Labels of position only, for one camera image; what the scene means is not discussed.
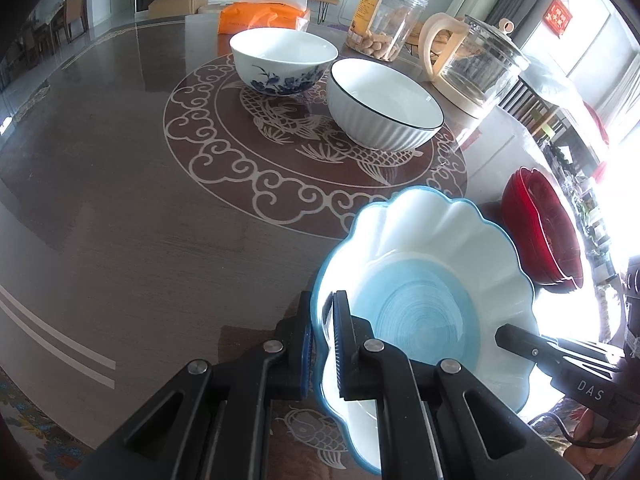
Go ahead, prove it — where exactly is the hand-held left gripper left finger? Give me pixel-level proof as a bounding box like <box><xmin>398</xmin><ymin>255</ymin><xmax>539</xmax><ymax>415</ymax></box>
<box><xmin>65</xmin><ymin>290</ymin><xmax>321</xmax><ymax>480</ymax></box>

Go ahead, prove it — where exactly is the black cable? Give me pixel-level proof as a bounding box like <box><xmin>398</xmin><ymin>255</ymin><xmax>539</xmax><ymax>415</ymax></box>
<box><xmin>529</xmin><ymin>412</ymin><xmax>608</xmax><ymax>448</ymax></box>

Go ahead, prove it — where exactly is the clear plastic jar of biscuits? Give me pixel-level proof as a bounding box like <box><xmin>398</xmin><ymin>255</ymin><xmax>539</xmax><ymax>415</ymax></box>
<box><xmin>346</xmin><ymin>0</ymin><xmax>430</xmax><ymax>62</ymax></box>

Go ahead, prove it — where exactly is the wooden dining chair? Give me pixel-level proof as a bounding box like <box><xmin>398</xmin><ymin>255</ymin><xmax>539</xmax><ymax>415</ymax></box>
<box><xmin>62</xmin><ymin>0</ymin><xmax>91</xmax><ymax>43</ymax></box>

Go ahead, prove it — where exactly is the white bowl with blue flowers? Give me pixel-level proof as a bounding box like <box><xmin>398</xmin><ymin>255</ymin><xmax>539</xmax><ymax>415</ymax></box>
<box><xmin>229</xmin><ymin>28</ymin><xmax>339</xmax><ymax>97</ymax></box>

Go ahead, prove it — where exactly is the red wall hanging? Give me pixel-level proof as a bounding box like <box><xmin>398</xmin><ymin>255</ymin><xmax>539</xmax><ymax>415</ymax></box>
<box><xmin>545</xmin><ymin>0</ymin><xmax>573</xmax><ymax>36</ymax></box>

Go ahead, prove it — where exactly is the white ribbed bowl black rim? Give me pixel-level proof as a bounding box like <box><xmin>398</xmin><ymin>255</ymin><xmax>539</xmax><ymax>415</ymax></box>
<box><xmin>326</xmin><ymin>58</ymin><xmax>445</xmax><ymax>153</ymax></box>

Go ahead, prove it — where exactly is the cardboard box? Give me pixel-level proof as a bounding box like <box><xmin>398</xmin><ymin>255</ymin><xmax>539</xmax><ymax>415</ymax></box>
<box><xmin>148</xmin><ymin>0</ymin><xmax>209</xmax><ymax>18</ymax></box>

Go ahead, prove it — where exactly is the glass kettle with cream handle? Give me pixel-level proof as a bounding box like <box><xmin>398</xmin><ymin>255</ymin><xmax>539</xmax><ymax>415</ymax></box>
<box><xmin>419</xmin><ymin>12</ymin><xmax>531</xmax><ymax>120</ymax></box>

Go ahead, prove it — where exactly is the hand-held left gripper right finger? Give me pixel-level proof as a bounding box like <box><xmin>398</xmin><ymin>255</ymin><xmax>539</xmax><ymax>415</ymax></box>
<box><xmin>324</xmin><ymin>290</ymin><xmax>586</xmax><ymax>480</ymax></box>

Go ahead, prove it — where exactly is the person's right hand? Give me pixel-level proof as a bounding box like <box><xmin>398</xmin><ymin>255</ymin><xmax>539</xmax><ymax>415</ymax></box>
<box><xmin>562</xmin><ymin>405</ymin><xmax>640</xmax><ymax>478</ymax></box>

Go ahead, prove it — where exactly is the white pillow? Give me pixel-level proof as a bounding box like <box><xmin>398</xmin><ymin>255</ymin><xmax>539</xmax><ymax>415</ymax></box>
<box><xmin>520</xmin><ymin>62</ymin><xmax>586</xmax><ymax>111</ymax></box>

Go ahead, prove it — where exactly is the red cloth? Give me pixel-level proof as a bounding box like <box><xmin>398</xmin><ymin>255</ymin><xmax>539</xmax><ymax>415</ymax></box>
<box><xmin>582</xmin><ymin>102</ymin><xmax>611</xmax><ymax>181</ymax></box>

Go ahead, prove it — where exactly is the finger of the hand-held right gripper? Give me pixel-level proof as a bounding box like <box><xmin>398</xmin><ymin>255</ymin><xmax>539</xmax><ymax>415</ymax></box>
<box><xmin>495</xmin><ymin>324</ymin><xmax>626</xmax><ymax>367</ymax></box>

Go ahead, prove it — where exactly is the orange tissue pack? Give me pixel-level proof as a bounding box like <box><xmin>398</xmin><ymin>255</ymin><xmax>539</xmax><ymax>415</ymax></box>
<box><xmin>218</xmin><ymin>0</ymin><xmax>311</xmax><ymax>35</ymax></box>

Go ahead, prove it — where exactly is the orange rocking chair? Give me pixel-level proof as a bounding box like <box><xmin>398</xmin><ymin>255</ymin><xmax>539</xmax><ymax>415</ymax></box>
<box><xmin>407</xmin><ymin>27</ymin><xmax>476</xmax><ymax>58</ymax></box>

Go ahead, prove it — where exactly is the floral printed blanket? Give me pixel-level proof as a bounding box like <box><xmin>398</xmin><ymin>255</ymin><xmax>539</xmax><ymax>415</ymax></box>
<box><xmin>0</xmin><ymin>365</ymin><xmax>96</xmax><ymax>461</ymax></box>

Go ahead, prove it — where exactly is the wooden slatted bed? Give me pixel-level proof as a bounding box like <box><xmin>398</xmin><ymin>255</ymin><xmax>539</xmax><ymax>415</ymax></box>
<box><xmin>497</xmin><ymin>77</ymin><xmax>601</xmax><ymax>146</ymax></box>

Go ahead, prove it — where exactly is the scalloped white and blue bowl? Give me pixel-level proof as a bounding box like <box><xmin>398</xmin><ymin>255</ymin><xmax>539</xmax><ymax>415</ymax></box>
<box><xmin>310</xmin><ymin>186</ymin><xmax>537</xmax><ymax>476</ymax></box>

